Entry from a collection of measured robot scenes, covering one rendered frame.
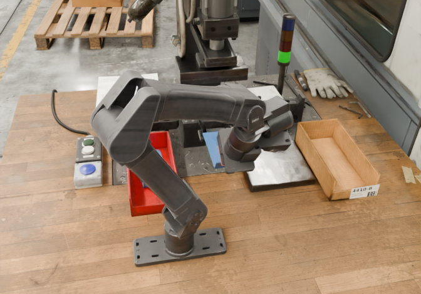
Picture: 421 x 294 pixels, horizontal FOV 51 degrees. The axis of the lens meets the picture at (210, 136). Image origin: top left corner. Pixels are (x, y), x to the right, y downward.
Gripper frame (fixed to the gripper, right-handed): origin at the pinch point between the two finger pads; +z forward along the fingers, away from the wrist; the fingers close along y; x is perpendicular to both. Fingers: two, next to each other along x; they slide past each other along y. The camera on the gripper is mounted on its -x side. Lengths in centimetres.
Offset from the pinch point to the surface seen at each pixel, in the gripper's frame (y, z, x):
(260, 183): -4.3, 6.7, -8.8
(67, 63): 175, 224, 58
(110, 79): 50, 43, 25
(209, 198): -5.8, 8.6, 4.4
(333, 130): 10.6, 13.6, -36.7
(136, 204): -4.6, 9.3, 22.3
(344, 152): 2.8, 10.8, -36.5
